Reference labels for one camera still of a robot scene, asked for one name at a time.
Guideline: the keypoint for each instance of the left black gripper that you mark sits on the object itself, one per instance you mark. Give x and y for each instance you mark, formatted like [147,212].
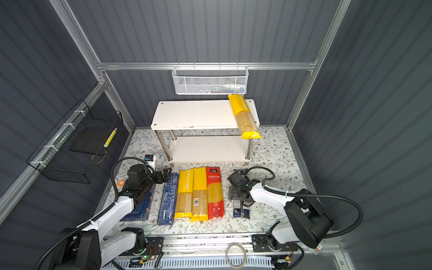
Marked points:
[160,175]

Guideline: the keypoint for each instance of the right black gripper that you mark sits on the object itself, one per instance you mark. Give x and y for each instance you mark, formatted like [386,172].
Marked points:
[237,180]

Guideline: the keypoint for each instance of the clear blue spaghetti pack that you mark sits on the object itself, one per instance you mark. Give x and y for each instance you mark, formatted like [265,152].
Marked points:
[239,210]

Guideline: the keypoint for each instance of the red spaghetti pack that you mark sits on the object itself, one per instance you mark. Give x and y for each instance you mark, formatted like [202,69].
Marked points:
[216,208]

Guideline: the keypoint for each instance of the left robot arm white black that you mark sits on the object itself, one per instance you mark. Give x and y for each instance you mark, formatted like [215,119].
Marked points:
[88,247]

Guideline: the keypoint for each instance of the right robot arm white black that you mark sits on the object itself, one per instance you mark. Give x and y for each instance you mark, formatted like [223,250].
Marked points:
[308,221]

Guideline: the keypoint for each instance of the dark blue pasta box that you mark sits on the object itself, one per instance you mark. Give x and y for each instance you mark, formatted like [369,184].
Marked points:
[142,211]

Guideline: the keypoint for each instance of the blue spaghetti box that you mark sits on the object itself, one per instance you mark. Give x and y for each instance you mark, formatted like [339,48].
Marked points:
[168,201]

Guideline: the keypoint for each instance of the yellow Pastatime spaghetti pack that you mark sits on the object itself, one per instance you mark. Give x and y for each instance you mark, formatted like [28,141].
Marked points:
[184,194]

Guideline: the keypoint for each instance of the yellow green striped tool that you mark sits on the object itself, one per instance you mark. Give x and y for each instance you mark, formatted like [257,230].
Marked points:
[110,138]

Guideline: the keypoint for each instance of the white two-tier shelf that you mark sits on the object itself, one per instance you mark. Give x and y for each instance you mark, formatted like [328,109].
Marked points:
[204,115]

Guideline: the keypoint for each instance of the red white tag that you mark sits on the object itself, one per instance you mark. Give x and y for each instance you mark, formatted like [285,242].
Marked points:
[318,249]

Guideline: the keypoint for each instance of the tubes in white basket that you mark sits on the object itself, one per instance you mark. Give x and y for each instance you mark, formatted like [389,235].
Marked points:
[220,89]

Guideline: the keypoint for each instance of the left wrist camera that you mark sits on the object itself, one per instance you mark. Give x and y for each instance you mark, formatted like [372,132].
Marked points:
[150,160]

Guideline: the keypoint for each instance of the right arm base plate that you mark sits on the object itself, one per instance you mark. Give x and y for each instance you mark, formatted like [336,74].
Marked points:
[263,243]

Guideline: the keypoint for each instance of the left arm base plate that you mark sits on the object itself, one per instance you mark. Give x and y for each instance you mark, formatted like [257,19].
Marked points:
[150,246]

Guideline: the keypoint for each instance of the black wire basket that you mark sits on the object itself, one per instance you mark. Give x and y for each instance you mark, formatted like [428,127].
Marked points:
[76,150]

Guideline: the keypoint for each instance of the white wire mesh basket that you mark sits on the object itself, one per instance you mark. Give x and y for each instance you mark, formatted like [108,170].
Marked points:
[187,80]

